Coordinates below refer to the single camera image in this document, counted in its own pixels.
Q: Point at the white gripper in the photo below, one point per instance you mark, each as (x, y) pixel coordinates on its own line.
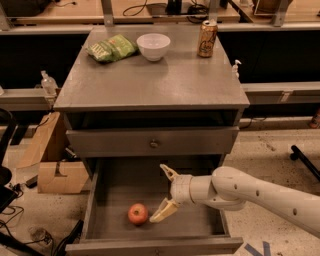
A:
(180, 189)

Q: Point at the red apple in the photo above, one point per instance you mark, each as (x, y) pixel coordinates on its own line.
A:
(138, 214)

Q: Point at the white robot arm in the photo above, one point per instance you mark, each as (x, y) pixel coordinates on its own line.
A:
(228, 188)

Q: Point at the closed top drawer with knob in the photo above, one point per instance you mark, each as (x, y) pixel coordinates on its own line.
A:
(136, 142)

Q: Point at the open middle drawer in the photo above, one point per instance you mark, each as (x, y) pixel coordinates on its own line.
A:
(125, 193)

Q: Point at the grey wooden drawer cabinet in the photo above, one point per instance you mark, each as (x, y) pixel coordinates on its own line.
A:
(182, 90)

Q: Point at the cardboard box on floor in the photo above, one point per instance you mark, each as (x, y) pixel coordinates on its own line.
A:
(61, 177)

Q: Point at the black stand leg right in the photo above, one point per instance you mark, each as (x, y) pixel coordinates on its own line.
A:
(297, 154)

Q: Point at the white pump bottle right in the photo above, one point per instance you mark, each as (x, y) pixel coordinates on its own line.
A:
(235, 67)

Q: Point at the white ceramic bowl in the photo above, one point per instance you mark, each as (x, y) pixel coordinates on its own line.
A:
(153, 46)

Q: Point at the green chip bag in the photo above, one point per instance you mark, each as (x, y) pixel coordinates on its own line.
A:
(112, 49)

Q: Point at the clear sanitizer bottle left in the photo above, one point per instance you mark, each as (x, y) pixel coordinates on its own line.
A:
(48, 84)

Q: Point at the black chair left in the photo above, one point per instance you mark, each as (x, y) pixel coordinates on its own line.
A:
(7, 195)

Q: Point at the gold soda can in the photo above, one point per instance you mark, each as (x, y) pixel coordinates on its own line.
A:
(207, 37)

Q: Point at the wooden desk in background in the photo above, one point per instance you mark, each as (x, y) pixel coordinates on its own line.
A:
(123, 12)

